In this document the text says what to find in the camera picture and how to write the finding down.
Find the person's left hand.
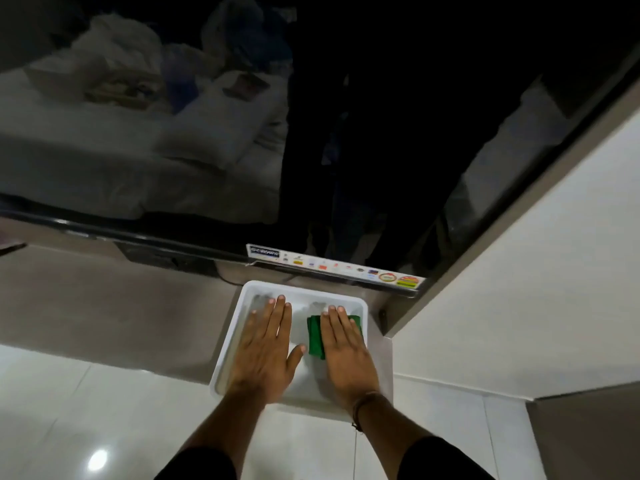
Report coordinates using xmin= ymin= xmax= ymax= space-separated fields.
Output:
xmin=226 ymin=295 xmax=307 ymax=405

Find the person's right hand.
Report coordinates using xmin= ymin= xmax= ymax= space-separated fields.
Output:
xmin=319 ymin=305 xmax=381 ymax=411

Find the green cloth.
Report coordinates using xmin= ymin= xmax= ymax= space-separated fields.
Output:
xmin=306 ymin=315 xmax=364 ymax=361

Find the person's right forearm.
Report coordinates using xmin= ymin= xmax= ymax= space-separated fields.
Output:
xmin=348 ymin=391 xmax=437 ymax=468

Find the person's left forearm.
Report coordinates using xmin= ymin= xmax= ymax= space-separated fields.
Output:
xmin=179 ymin=389 xmax=268 ymax=468

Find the white plastic tray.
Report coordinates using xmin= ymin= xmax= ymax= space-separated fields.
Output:
xmin=209 ymin=280 xmax=369 ymax=414

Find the white sticker strip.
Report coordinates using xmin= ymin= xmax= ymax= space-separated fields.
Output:
xmin=245 ymin=243 xmax=427 ymax=292

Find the black television stand foot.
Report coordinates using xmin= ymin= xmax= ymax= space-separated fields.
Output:
xmin=114 ymin=241 xmax=222 ymax=276

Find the grey wooden console shelf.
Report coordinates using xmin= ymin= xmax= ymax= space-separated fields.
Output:
xmin=0 ymin=216 xmax=397 ymax=423

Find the black left sleeve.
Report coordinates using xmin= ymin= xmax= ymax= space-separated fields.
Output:
xmin=154 ymin=446 xmax=239 ymax=480

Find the black sleeve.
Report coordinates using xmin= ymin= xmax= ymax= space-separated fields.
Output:
xmin=397 ymin=436 xmax=497 ymax=480
xmin=154 ymin=446 xmax=239 ymax=480

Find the black right sleeve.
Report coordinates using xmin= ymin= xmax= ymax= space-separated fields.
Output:
xmin=397 ymin=436 xmax=497 ymax=480

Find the black flat television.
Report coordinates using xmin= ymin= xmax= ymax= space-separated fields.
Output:
xmin=0 ymin=0 xmax=640 ymax=298

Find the grey cabinet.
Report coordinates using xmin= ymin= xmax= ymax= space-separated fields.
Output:
xmin=525 ymin=381 xmax=640 ymax=480

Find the dark cord bracelet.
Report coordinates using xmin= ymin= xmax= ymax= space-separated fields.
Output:
xmin=351 ymin=391 xmax=384 ymax=433

